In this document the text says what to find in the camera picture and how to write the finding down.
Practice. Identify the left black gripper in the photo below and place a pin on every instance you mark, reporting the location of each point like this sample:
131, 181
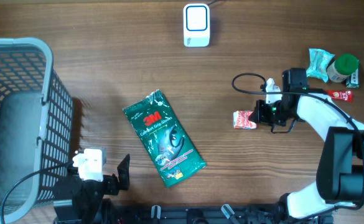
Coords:
112, 186

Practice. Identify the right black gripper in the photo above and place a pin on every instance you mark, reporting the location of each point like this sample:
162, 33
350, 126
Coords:
258, 115

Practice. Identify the red orange candy packet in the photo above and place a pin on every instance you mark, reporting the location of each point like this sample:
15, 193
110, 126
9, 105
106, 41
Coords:
241, 120

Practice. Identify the green 3M gloves bag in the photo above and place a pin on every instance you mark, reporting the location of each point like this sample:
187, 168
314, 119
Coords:
169, 146

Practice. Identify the teal wet wipes packet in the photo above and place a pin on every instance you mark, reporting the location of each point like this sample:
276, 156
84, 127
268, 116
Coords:
319, 61

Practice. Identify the red Nescafe stick sachet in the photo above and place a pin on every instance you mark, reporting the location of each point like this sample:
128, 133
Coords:
344, 95

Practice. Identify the green lid jar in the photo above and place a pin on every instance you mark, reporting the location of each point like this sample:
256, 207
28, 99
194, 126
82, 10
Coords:
342, 67

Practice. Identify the green white small box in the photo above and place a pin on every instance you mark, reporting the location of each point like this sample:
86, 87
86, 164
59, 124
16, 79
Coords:
353, 81

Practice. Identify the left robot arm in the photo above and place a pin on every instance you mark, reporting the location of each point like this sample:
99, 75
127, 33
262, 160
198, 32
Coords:
82, 201

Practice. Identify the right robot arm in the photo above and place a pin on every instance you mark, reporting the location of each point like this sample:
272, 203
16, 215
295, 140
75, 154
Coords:
339, 180

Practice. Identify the white barcode scanner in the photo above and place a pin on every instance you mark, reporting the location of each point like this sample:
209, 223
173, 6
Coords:
196, 25

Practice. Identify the grey plastic basket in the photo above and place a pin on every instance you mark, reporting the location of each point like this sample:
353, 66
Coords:
36, 113

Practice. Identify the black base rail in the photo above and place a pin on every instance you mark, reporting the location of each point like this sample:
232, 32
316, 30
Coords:
250, 214

